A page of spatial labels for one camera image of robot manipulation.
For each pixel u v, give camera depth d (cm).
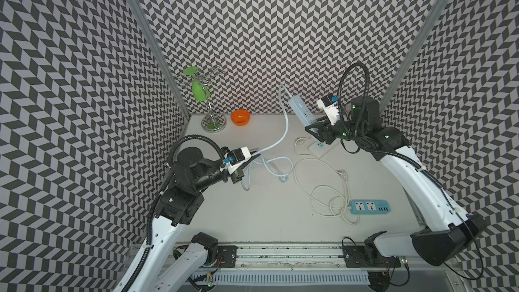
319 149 100
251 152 54
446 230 38
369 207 82
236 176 51
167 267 53
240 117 112
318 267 72
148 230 41
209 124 127
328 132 59
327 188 91
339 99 57
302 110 67
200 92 102
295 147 102
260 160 64
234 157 45
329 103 57
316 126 68
